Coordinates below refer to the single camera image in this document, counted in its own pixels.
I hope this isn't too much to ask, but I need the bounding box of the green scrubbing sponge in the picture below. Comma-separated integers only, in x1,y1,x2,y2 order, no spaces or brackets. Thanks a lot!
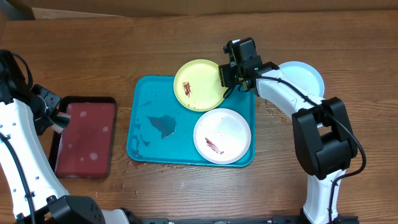
51,112,71,134

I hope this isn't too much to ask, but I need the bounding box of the yellow-green plate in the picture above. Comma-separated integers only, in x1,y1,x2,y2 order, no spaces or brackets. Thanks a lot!
174,59,227,111

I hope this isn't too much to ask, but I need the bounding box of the light blue plate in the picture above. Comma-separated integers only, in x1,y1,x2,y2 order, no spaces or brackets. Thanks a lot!
279,61,325,97

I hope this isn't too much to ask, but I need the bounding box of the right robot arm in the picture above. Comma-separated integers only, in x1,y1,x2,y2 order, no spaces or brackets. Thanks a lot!
219,59,363,223

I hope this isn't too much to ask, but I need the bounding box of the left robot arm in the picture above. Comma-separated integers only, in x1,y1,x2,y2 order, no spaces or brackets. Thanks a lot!
1,50,137,223

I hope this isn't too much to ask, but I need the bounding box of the black tray with red water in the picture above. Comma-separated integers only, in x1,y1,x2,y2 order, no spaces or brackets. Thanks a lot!
49,96,118,179

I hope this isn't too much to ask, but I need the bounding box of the blue plastic tray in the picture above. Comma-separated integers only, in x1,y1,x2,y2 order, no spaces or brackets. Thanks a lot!
126,75,256,168

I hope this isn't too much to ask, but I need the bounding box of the white plate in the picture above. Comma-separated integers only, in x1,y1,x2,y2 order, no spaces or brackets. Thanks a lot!
193,108,252,165

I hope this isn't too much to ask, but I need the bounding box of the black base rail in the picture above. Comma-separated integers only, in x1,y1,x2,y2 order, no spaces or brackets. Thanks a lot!
133,214,360,224

